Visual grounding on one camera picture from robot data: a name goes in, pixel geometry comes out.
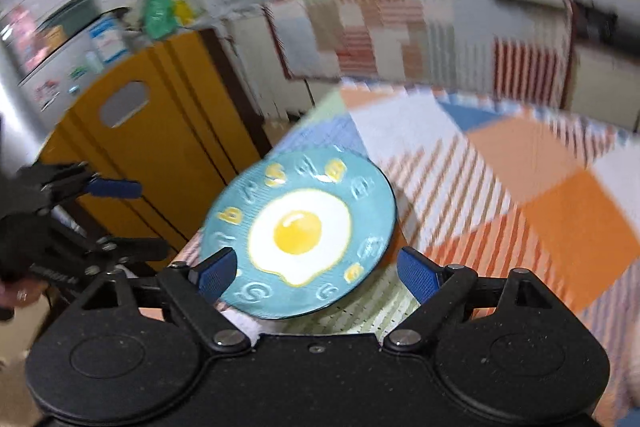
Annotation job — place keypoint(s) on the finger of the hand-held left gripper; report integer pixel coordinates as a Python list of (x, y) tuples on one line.
[(116, 188), (137, 249)]

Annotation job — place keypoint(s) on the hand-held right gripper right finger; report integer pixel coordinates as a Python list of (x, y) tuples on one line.
[(417, 269)]

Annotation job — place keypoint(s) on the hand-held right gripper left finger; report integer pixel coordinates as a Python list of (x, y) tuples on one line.
[(217, 269)]

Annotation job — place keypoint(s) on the blue egg-print plate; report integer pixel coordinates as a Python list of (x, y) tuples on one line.
[(300, 232)]

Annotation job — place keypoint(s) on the person's left hand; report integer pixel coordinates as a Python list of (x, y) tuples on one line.
[(17, 294)]

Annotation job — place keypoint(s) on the yellow wooden chair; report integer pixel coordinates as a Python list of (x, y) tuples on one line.
[(165, 147)]

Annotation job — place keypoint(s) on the silver refrigerator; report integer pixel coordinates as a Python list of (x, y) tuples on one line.
[(50, 67)]

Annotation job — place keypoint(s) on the blue white box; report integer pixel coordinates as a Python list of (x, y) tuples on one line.
[(108, 39)]

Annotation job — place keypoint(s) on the green plastic bag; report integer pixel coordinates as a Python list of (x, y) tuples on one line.
[(159, 14)]

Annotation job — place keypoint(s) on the yellow detergent bottle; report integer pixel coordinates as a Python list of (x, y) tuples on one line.
[(184, 12)]

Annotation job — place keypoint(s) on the striped patchwork counter cloth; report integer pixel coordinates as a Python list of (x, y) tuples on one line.
[(400, 32)]

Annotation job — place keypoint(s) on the cream base cabinet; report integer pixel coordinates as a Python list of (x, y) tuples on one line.
[(605, 82)]

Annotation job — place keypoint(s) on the black gas stove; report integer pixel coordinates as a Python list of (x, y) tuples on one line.
[(595, 22)]

